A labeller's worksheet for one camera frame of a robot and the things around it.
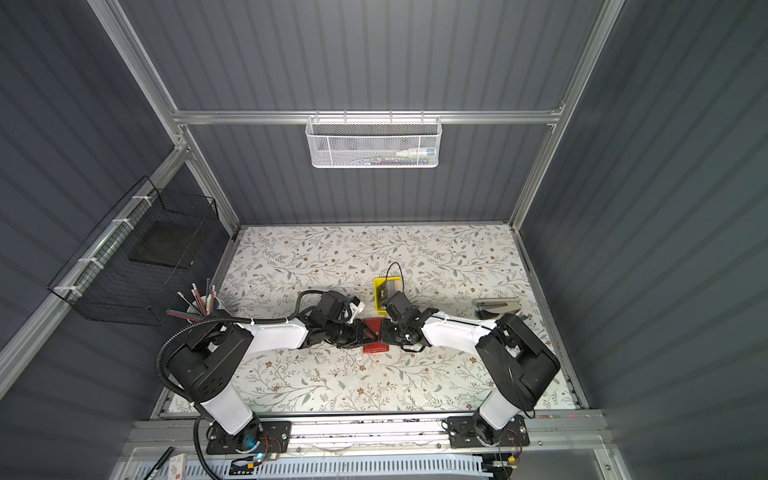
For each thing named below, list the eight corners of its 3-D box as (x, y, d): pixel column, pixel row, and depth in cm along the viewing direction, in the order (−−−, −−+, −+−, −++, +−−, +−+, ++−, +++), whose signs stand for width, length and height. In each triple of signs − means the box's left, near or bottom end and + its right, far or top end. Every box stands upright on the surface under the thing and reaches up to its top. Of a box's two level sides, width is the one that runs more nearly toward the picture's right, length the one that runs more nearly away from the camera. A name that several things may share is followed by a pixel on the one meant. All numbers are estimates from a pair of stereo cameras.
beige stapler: (474, 313, 98) (476, 309, 96) (472, 301, 101) (474, 297, 99) (519, 313, 98) (522, 309, 96) (515, 301, 101) (518, 297, 99)
